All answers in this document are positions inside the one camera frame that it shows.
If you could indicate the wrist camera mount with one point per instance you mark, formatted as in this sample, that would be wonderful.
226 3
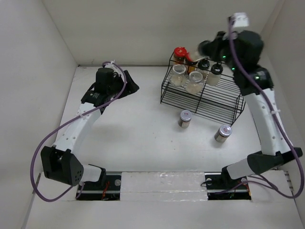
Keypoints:
111 65
239 20

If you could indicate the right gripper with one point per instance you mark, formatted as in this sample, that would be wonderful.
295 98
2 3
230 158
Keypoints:
220 38

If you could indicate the black cap spice grinder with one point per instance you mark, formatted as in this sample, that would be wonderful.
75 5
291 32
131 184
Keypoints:
215 74
203 67
196 55

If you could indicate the black wire rack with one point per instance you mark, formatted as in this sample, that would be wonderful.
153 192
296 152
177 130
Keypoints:
222 103

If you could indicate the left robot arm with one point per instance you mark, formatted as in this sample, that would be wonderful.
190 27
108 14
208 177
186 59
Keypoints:
60 162

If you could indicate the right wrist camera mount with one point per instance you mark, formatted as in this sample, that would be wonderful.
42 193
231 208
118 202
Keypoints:
239 20

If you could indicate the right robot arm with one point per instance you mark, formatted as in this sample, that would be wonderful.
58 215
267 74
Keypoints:
241 52

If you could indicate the white lid spice jar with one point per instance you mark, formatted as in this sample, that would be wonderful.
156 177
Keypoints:
223 133
184 118

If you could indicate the clear glass jar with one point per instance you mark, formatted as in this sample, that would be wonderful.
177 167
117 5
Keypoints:
195 83
178 75

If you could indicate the red lid sauce jar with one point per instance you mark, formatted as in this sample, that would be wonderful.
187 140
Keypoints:
191 66
179 55

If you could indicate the clear glass jar front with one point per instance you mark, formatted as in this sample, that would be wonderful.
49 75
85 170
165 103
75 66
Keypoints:
195 83

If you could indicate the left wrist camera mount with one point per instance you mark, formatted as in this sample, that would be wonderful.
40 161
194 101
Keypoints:
111 65

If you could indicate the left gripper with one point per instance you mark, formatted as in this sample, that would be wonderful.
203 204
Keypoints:
130 88

